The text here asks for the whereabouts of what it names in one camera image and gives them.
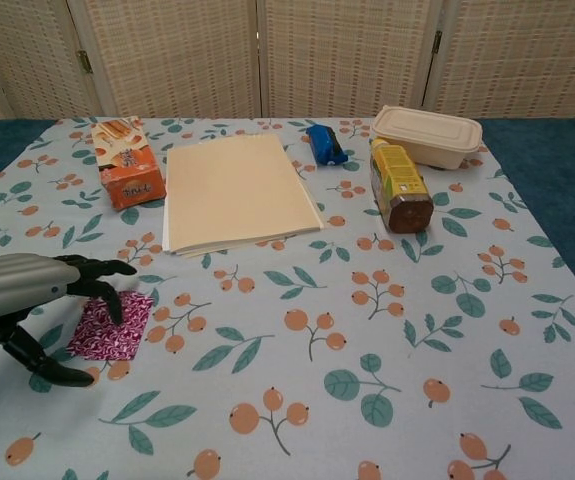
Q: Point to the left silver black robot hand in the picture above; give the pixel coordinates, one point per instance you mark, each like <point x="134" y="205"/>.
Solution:
<point x="17" y="285"/>

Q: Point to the pink patterned packet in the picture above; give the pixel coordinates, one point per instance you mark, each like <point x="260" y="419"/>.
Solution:
<point x="129" y="327"/>

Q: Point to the pale yellow paper sheet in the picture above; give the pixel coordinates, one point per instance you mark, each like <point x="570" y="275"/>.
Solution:
<point x="237" y="190"/>

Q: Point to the orange biscuit snack box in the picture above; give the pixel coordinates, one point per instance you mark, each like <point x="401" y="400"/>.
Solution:
<point x="129" y="165"/>

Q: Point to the floral berry print tablecloth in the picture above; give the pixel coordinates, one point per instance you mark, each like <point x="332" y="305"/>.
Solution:
<point x="317" y="325"/>

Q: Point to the blue snack packet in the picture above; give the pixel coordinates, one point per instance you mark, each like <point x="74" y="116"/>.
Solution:
<point x="324" y="145"/>

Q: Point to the yellow label tea bottle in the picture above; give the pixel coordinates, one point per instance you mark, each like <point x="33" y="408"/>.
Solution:
<point x="399" y="180"/>

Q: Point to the woven bamboo folding screen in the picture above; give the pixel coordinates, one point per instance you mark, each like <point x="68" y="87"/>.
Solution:
<point x="342" y="55"/>

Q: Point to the beige lidded lunch box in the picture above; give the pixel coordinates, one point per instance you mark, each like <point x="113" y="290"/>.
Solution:
<point x="427" y="135"/>

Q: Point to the teal blue table cover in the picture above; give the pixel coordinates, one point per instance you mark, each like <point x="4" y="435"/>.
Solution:
<point x="557" y="175"/>

